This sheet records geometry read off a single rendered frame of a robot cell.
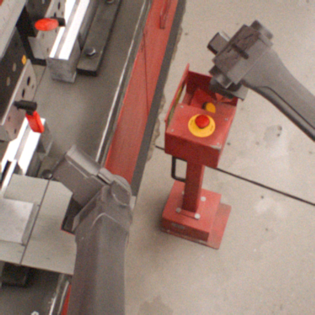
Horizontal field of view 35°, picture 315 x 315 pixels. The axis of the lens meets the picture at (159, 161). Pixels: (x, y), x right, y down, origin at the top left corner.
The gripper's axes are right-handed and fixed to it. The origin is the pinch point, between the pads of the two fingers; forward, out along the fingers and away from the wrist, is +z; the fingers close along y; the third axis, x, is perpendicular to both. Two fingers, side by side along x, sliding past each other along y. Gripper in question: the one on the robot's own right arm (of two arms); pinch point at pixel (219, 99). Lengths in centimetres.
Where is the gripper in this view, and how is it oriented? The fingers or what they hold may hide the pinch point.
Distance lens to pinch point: 140.8
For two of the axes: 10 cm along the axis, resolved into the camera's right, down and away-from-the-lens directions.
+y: -9.1, -4.2, -0.6
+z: -2.4, 3.8, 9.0
